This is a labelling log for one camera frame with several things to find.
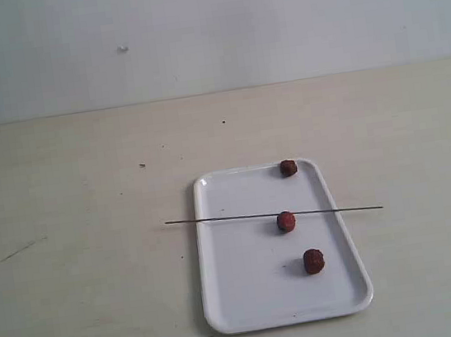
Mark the red meatball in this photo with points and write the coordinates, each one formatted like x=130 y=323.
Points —
x=288 y=168
x=313 y=261
x=286 y=222

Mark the thin metal skewer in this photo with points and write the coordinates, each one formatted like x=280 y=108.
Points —
x=266 y=215

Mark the white rectangular plastic tray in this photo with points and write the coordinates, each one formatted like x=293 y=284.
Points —
x=252 y=274

